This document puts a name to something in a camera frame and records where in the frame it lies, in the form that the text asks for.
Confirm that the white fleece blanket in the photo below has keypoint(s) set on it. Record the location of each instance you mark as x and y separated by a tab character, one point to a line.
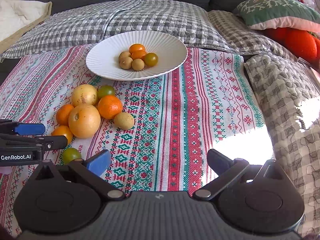
17	15

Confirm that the spotted yellow pear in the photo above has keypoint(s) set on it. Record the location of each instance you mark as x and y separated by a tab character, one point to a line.
84	95

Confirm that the large yellow-orange citrus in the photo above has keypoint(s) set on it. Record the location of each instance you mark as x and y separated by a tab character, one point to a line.
84	121

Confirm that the grey checked quilt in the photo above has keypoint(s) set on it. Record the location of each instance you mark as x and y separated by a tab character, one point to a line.
100	22

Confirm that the white ribbed plate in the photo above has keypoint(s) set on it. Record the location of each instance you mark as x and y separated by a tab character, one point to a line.
105	60

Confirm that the green snowflake cushion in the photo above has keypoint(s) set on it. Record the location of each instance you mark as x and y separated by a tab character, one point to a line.
275	10

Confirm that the orange mandarin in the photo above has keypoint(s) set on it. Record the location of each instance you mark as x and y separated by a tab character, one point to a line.
110	107
63	115

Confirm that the red green patterned tablecloth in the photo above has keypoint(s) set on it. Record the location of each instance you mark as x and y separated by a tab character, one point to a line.
175	120

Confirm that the red plush cushion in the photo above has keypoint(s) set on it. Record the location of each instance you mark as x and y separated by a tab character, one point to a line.
297	41

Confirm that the olive gingham quilt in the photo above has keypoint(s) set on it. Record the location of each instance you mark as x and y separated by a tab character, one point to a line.
240	35

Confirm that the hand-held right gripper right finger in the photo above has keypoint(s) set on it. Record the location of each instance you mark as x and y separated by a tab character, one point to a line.
217	160

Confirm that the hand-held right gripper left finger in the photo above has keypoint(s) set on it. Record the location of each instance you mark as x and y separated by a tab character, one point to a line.
100	162

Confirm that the brownish green tomato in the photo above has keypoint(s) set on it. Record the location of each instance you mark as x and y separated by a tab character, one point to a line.
151	59

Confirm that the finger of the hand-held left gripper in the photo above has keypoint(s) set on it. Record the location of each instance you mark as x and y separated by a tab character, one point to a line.
55	142
30	129

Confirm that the orange tomato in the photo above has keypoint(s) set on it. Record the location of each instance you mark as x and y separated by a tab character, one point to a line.
136	47
139	54
62	130

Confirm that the clear plastic box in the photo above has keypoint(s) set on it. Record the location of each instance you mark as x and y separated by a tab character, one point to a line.
310	70

